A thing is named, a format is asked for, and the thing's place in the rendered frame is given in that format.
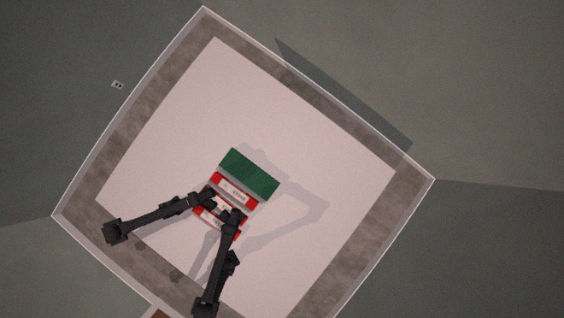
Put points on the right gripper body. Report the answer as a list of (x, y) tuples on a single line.
[(241, 218)]

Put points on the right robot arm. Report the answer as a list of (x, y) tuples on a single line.
[(223, 261)]

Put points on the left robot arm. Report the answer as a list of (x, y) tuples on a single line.
[(113, 235)]

